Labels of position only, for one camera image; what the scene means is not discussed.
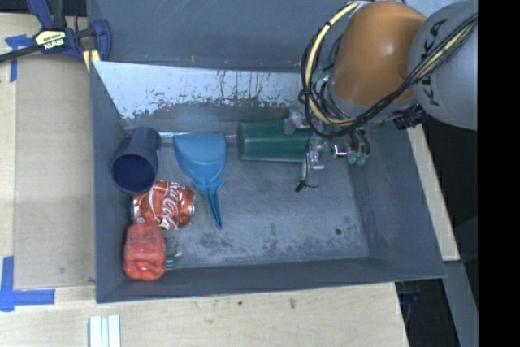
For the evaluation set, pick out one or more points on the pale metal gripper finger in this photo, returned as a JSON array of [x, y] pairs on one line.
[[315, 161], [296, 118]]

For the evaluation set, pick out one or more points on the dark green flat block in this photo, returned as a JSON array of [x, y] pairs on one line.
[[268, 142]]

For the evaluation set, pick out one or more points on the grey metal bin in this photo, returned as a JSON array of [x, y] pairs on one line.
[[268, 215]]

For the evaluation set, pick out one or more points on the light blue plastic scoop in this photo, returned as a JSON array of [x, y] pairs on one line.
[[201, 158]]

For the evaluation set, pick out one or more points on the red soda can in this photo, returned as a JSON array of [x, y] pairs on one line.
[[166, 205]]

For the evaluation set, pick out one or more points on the dark blue cup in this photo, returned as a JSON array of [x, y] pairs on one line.
[[136, 170]]

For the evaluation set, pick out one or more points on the clear glass thing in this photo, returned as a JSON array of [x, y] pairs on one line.
[[174, 256]]

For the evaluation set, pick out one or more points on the black cylinder on white bracket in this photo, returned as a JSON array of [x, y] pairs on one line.
[[409, 118]]

